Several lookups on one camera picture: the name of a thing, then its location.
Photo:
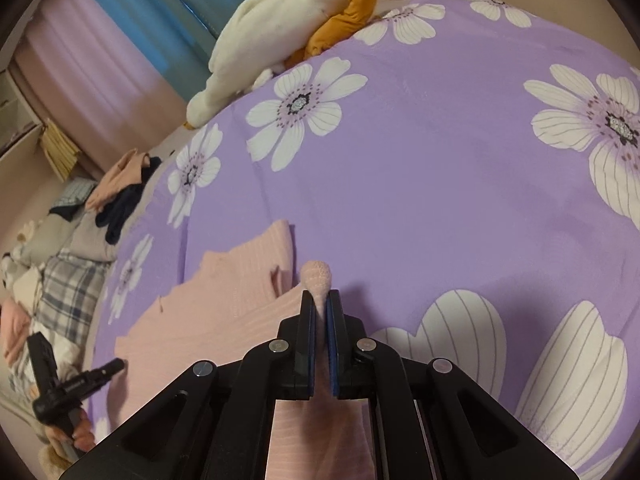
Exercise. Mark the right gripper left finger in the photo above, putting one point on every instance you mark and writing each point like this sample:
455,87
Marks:
212,422

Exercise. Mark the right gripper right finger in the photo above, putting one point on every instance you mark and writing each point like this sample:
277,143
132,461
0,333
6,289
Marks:
429,420

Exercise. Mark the pink striped knit sweater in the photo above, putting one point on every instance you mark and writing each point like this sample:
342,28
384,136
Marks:
234,302

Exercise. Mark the dark navy clothes pile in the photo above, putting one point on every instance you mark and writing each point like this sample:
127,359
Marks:
115,214

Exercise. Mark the pink folded clothes pile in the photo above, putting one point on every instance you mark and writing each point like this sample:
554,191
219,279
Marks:
127,171

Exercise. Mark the plaid grey blanket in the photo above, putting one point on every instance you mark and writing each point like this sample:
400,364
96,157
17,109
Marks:
71,288

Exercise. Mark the grey pillow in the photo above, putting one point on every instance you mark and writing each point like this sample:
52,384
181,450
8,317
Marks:
80,237

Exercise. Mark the striped blue pillow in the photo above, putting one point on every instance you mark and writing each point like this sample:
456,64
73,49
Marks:
75,193

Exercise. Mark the yellow curtain tassel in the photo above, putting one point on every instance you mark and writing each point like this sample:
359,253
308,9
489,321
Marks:
61,152

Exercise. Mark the purple floral bed sheet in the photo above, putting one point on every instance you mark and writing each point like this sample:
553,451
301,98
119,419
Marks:
470,174

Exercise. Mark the pink curtain left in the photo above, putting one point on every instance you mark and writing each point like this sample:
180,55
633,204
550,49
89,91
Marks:
94,82

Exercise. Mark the white goose plush toy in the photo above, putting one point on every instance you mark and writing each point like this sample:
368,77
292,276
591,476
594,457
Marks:
259,35

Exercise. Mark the white wall shelf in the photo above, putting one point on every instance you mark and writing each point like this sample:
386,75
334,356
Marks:
17,118

